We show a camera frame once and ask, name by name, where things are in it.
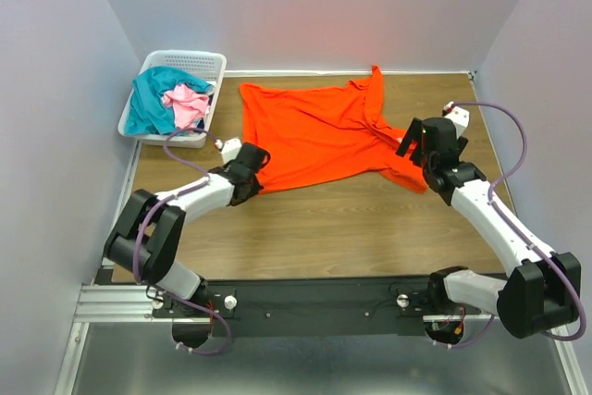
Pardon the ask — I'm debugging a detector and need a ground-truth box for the orange t shirt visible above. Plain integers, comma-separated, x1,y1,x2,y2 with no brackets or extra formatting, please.
240,66,427,193

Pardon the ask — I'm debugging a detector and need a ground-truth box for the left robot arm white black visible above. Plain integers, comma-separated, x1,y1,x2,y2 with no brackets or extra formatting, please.
104,138,271,316

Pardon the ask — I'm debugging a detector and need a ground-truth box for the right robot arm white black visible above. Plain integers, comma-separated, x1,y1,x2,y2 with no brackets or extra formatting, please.
396,112,587,339

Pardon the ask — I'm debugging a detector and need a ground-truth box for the pink t shirt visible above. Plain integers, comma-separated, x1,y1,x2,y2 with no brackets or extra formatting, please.
161,84,201,130

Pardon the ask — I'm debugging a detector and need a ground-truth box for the teal t shirt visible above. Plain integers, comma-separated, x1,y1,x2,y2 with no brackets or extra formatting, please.
124,66,209,136

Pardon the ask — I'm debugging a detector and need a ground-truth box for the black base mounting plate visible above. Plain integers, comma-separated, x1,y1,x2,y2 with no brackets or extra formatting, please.
152,274,468,339

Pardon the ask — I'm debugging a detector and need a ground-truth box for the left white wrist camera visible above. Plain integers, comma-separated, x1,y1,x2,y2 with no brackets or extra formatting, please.
215,138,242,165

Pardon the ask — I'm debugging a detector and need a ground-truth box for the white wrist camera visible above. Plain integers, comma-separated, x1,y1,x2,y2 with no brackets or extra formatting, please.
215,138,242,165
442,102,470,139

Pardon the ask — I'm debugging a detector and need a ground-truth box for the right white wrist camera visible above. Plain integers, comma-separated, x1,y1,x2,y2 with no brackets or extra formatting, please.
442,102,470,139

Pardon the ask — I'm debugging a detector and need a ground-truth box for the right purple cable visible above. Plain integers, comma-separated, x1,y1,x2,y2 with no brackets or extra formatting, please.
432,101,585,350

